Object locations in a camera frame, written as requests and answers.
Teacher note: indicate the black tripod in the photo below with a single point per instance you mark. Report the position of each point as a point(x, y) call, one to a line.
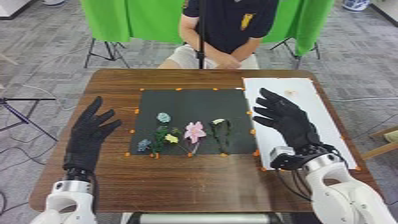
point(20, 115)

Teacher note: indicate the green sprig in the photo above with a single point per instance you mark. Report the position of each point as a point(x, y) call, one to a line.
point(159, 137)

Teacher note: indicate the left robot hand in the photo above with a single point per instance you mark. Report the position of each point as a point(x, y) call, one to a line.
point(88, 140)

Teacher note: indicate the black stand pole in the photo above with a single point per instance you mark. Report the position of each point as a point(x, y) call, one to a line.
point(201, 33)

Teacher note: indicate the teal flower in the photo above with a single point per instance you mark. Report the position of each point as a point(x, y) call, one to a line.
point(164, 117)

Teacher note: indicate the yellow flower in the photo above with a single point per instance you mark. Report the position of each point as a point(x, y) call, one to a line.
point(171, 138)

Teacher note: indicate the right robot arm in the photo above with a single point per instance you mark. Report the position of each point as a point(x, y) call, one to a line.
point(344, 196)

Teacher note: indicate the person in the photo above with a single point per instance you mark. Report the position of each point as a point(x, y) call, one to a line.
point(228, 30)

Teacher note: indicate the wooden chair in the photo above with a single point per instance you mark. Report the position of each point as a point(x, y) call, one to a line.
point(383, 146)

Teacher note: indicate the white sheet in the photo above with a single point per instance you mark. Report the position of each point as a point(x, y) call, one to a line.
point(308, 90)

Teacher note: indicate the black cloth stand legs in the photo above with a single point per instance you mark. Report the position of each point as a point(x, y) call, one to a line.
point(109, 50)
point(299, 55)

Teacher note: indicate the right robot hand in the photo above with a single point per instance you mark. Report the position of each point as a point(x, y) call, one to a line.
point(290, 121)

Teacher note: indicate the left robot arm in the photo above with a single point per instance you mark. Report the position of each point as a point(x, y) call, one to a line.
point(72, 200)

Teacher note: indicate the blue flower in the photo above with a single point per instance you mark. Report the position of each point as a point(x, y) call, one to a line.
point(145, 145)

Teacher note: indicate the pink flower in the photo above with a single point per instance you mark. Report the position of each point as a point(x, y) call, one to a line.
point(194, 131)

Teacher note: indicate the dark mat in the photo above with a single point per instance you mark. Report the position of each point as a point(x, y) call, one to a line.
point(196, 106)

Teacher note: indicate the pale grey bar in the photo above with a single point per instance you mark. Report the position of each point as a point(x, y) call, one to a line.
point(201, 218)

